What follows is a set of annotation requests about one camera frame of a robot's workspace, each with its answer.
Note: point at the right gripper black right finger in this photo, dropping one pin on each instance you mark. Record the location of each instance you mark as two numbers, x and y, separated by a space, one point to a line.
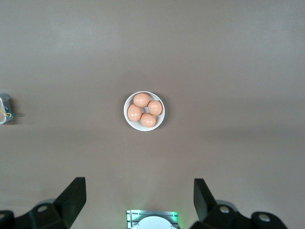
214 217

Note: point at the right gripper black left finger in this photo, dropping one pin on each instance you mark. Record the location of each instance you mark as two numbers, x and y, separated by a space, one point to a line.
59 214

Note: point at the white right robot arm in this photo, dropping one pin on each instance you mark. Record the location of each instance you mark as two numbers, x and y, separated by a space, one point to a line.
155 224

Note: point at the brown egg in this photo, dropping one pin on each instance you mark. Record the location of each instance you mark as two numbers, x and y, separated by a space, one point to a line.
148 119
134 112
142 99
155 107

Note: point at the clear plastic egg box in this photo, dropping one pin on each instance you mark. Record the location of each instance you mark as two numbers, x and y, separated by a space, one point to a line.
6 100

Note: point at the white round bowl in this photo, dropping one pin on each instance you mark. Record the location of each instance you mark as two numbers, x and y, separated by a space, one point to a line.
159 124

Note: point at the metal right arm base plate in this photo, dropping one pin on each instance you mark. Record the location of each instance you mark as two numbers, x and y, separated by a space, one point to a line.
129 219

